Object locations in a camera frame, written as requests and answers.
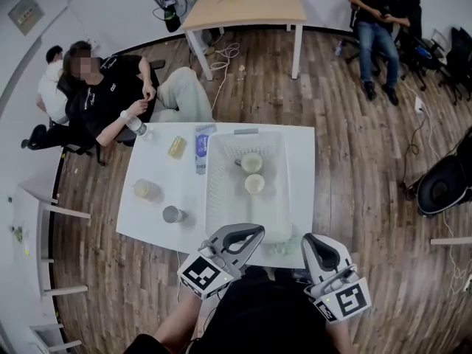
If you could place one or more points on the white plastic basket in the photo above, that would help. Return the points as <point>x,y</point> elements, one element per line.
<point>228,205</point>

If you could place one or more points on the black round-seat chair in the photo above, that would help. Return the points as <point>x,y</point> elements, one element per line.
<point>442,186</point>

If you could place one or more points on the person's black shirt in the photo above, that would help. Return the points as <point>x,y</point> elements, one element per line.
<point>265,315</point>

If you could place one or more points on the blue and white packet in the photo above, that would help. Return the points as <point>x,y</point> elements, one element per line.
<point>201,148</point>

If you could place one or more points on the black office chair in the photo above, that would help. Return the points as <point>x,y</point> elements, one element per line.
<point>459,57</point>
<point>414,31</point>
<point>44,136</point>

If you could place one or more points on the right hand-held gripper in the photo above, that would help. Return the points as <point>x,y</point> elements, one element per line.
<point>324,271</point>

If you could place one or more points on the grey metal cup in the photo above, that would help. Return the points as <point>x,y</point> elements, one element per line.
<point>172,214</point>

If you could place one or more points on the clear plastic water bottle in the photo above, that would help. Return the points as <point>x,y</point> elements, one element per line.
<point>140,127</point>

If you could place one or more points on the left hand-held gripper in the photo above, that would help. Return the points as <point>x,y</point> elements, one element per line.
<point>206,271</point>

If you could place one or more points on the person's right forearm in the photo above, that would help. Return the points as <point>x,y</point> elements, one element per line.
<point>341,336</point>

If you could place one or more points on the yellow translucent box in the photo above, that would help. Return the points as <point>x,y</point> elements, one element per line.
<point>177,147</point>

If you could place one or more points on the crumpled pale green wrapper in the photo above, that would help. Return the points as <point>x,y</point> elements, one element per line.
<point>282,247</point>

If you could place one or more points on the clear glass with yellow drink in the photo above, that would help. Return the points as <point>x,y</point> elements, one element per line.
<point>145,189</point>

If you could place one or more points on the grey wall panel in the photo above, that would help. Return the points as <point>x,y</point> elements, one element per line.
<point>26,13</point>

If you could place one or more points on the white power strip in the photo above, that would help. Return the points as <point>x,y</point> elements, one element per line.
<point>420,104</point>

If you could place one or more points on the pale green cup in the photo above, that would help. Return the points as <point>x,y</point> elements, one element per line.
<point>254,183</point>
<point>252,162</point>

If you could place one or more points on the wooden table with white legs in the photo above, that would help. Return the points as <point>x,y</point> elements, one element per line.
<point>247,7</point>

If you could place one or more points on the person's left forearm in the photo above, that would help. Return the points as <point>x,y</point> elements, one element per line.
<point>177,319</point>

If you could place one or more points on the white side table frame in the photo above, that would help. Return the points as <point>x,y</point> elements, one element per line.
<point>44,242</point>

